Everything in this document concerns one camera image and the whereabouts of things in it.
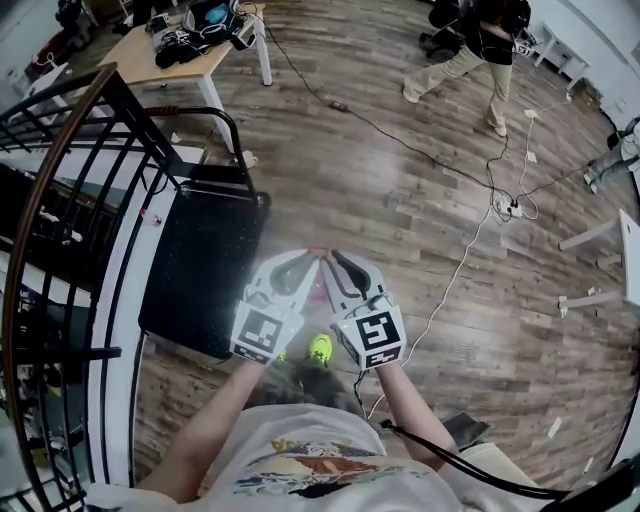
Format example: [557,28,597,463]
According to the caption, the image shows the large white table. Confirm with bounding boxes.
[557,208,640,321]

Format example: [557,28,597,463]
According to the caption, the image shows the black clothing pile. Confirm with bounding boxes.
[154,27,204,70]

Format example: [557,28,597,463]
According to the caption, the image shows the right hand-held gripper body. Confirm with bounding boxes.
[329,291,408,373]

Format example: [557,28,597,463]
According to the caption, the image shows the open box blue cloth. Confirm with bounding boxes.
[182,0,257,51]

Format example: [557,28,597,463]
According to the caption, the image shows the long white cable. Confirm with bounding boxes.
[367,204,501,419]

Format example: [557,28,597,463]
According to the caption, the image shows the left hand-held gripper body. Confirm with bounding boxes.
[228,285,307,370]

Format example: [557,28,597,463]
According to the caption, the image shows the camouflage trousers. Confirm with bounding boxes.
[259,357,371,419]

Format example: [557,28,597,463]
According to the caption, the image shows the white power strip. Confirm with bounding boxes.
[492,194,525,221]

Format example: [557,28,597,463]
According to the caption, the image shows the black platform cart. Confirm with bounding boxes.
[137,103,274,362]

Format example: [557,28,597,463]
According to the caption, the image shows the person's left forearm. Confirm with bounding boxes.
[137,358,266,501]

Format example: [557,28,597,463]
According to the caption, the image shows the wooden table white legs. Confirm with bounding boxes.
[97,0,274,156]

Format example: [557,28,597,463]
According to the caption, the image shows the small white table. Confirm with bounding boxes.
[532,19,592,91]

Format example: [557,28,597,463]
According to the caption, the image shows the black office chair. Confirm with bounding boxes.
[418,0,469,59]

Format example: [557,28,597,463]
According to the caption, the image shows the person's right forearm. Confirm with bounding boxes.
[372,362,459,474]

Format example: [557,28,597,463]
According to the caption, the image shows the long black cable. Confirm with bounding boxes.
[262,7,509,199]

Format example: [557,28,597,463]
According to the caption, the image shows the thin black cable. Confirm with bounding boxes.
[352,367,384,421]

